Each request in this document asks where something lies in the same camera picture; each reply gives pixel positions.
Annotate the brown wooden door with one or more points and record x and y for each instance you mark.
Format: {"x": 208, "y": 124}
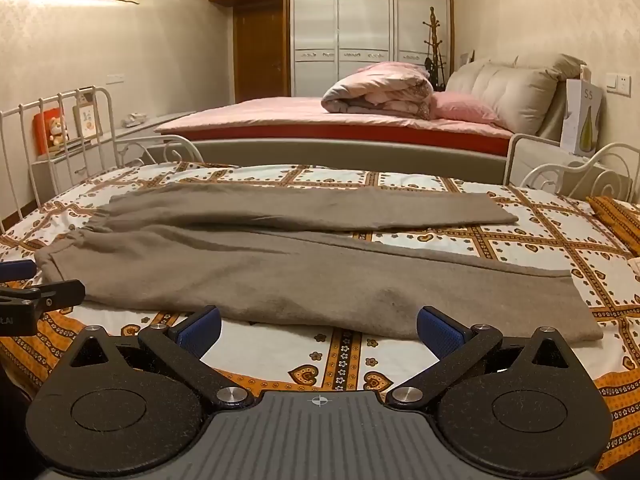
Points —
{"x": 260, "y": 55}

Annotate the pink folded quilt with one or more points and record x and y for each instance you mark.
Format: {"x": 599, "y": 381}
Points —
{"x": 380, "y": 87}

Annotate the grey-brown pants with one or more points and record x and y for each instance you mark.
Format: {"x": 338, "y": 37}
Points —
{"x": 250, "y": 270}

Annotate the white nightstand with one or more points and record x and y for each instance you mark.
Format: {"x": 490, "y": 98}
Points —
{"x": 540, "y": 160}

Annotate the beige padded headboard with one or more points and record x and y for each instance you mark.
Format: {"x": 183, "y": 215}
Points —
{"x": 515, "y": 90}

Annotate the orange patterned pillow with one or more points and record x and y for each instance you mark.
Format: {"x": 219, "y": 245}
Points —
{"x": 620, "y": 220}

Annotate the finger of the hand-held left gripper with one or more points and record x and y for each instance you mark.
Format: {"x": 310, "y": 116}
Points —
{"x": 17, "y": 271}
{"x": 55, "y": 294}

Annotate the small white object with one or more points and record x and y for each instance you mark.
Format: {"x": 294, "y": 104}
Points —
{"x": 135, "y": 119}

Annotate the heart-patterned bedsheet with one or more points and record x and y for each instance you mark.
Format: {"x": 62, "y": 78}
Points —
{"x": 550, "y": 270}

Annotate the large bed with pink sheet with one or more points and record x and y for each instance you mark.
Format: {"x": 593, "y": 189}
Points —
{"x": 280, "y": 115}

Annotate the small picture frame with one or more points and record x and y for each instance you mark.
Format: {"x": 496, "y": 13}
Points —
{"x": 88, "y": 120}

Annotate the pink pillow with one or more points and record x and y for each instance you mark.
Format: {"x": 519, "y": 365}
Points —
{"x": 460, "y": 107}

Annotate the white cardboard box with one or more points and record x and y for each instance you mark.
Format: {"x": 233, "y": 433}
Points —
{"x": 582, "y": 115}

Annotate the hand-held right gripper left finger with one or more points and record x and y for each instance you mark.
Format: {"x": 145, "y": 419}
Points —
{"x": 197, "y": 332}

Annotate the white metal bed frame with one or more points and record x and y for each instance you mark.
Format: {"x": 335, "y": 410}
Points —
{"x": 508, "y": 165}
{"x": 145, "y": 132}

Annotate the teddy bear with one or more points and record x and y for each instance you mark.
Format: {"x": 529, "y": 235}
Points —
{"x": 58, "y": 130}

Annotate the wardrobe with white doors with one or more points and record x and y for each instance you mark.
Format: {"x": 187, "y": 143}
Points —
{"x": 365, "y": 25}

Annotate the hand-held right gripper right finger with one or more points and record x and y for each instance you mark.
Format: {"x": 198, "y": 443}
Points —
{"x": 440, "y": 332}

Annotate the white wall switch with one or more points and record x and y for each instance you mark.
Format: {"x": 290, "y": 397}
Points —
{"x": 618, "y": 83}

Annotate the white wall socket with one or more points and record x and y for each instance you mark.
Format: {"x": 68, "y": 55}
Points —
{"x": 115, "y": 79}

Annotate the wooden coat rack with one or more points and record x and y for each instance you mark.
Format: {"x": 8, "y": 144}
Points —
{"x": 434, "y": 45}

